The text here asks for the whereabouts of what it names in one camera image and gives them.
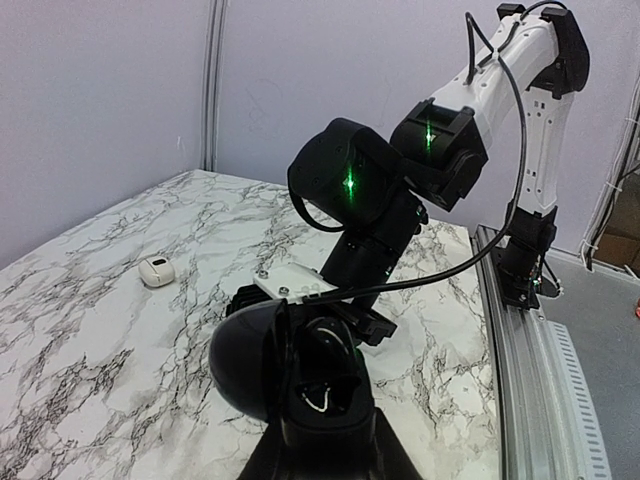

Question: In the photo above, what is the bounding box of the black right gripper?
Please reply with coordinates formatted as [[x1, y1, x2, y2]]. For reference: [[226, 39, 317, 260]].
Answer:
[[344, 303, 397, 347]]

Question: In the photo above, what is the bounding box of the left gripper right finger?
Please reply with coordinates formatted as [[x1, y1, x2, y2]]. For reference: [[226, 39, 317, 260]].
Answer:
[[372, 408, 422, 480]]

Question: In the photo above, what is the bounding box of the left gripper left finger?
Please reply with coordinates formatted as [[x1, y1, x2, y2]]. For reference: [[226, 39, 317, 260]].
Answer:
[[239, 422, 290, 480]]

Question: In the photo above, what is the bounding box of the black round charging case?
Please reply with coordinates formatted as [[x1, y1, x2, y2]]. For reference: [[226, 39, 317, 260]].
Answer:
[[208, 300, 375, 451]]

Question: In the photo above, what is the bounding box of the white earbud charging case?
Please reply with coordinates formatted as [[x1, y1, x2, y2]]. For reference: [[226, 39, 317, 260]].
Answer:
[[138, 256, 175, 288]]

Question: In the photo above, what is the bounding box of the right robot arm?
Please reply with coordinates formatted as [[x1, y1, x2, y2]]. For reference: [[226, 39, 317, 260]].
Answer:
[[287, 1, 590, 346]]

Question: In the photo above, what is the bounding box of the aluminium front rail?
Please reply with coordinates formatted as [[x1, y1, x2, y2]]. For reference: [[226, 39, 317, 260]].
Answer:
[[477, 256, 611, 479]]

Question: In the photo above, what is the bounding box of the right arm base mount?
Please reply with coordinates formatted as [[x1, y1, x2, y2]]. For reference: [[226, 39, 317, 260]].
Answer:
[[491, 206, 558, 310]]

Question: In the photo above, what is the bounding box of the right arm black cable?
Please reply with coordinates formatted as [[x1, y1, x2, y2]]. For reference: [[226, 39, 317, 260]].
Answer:
[[299, 12, 529, 304]]

